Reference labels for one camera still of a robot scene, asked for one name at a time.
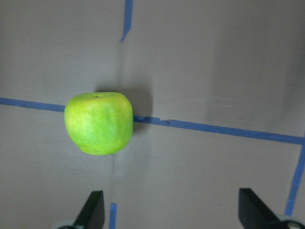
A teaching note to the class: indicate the green apple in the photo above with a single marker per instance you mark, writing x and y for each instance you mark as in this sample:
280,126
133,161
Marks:
99,123

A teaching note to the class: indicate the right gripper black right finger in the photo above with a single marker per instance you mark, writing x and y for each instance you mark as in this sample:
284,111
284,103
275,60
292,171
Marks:
253,213

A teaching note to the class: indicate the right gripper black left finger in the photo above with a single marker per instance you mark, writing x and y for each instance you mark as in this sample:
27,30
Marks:
92,214

